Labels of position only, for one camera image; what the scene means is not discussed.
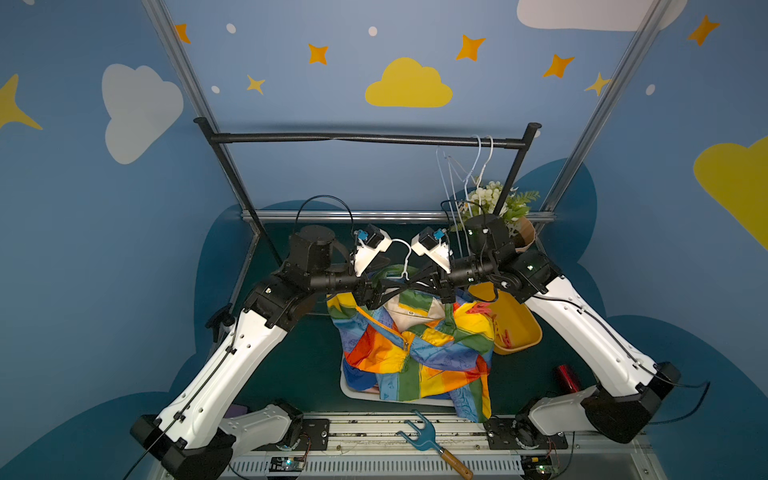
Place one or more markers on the blue garden fork tool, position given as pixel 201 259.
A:
pixel 425 439

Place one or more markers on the pink clothespin rainbow jacket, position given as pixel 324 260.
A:
pixel 480 308

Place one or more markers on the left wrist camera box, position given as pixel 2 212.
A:
pixel 369 242

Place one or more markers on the yellow plastic tray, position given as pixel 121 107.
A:
pixel 510 315

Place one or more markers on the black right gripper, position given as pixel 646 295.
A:
pixel 445 283

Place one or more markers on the red clothespin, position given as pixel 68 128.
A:
pixel 506 340

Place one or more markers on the black clothes rack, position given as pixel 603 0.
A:
pixel 217 140

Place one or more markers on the white plastic laundry basket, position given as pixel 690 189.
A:
pixel 373 395

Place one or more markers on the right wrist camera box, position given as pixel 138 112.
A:
pixel 434 245

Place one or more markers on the white hanger rainbow jacket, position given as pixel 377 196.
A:
pixel 407 269

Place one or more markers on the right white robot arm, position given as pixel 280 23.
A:
pixel 630 386

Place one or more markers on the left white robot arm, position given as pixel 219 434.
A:
pixel 192 438

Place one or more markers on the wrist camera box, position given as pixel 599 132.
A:
pixel 434 245
pixel 369 242

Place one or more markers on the rainbow striped jacket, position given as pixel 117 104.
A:
pixel 415 347

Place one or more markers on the purple silicone spatula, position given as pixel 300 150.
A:
pixel 235 411

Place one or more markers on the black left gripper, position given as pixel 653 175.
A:
pixel 368 287

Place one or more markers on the white wire hanger pink jacket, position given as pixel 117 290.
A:
pixel 460 178

